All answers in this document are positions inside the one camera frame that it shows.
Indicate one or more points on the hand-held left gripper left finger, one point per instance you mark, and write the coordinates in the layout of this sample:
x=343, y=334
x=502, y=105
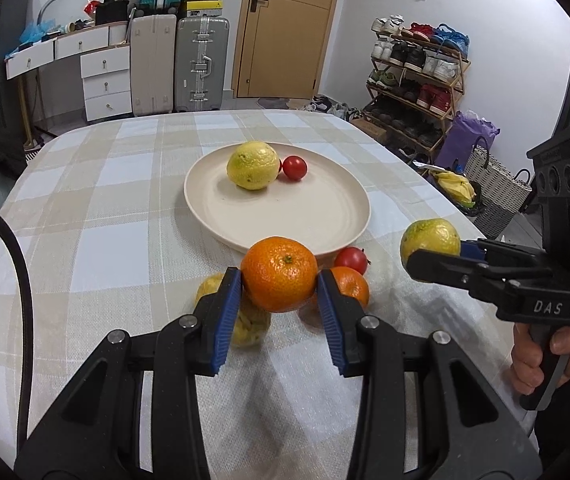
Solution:
x=225, y=330

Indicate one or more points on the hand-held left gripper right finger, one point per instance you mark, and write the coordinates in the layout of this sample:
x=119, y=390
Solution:
x=330, y=320

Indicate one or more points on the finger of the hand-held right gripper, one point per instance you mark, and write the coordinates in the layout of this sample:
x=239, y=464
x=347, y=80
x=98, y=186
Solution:
x=445, y=266
x=470, y=249

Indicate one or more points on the small yellow lemon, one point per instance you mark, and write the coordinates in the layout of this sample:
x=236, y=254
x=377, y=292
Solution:
x=430, y=237

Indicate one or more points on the orange mandarin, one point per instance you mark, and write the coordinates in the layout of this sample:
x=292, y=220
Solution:
x=279, y=275
x=352, y=287

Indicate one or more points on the cream round plate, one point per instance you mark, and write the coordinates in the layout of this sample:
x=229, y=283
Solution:
x=285, y=210

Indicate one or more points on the red tomato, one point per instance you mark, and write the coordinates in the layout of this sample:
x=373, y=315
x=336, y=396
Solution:
x=295, y=168
x=351, y=260

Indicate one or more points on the large yellow lemon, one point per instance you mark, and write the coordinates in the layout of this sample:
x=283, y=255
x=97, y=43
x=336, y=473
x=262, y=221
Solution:
x=252, y=166

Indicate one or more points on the person's right hand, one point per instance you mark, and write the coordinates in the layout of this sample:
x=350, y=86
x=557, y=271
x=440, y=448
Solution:
x=525, y=360

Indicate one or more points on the bumpy yellow fruit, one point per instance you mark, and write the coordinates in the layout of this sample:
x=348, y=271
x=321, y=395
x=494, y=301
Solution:
x=252, y=327

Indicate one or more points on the woven basket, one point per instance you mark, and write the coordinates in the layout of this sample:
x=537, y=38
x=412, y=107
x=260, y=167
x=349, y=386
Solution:
x=497, y=190

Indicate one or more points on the yellow bag in bin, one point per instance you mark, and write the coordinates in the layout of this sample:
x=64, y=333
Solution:
x=452, y=185

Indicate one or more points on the purple bag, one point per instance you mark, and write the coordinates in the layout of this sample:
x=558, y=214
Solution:
x=465, y=135

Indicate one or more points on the cardboard box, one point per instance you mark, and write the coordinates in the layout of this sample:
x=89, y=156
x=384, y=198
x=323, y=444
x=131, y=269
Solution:
x=367, y=129

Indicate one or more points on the checked beige tablecloth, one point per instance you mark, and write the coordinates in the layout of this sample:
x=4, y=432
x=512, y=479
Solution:
x=115, y=210

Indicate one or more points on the wooden shoe rack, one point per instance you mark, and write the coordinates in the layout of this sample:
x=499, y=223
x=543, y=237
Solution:
x=415, y=85

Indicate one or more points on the shoes on floor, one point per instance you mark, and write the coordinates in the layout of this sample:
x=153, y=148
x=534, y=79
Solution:
x=332, y=107

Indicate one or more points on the grey doormat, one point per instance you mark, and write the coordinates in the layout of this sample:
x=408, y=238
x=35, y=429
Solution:
x=282, y=102

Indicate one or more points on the silver suitcase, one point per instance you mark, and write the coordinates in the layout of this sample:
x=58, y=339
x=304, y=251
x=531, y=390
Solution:
x=202, y=65

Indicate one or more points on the white drawer cabinet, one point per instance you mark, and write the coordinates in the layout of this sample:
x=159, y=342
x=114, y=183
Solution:
x=106, y=85

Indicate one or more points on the beige suitcase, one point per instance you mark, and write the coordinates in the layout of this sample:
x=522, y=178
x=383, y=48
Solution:
x=152, y=65

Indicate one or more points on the wooden door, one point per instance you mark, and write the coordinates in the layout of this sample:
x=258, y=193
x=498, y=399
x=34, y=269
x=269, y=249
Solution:
x=285, y=35

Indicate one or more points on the white desk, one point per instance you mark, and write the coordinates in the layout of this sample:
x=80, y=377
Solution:
x=75, y=45

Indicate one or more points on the yellow black shoe box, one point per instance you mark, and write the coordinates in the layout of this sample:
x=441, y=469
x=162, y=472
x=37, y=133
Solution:
x=202, y=8

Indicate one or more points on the blue plastic bag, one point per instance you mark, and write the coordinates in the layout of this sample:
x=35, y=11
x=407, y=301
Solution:
x=35, y=31

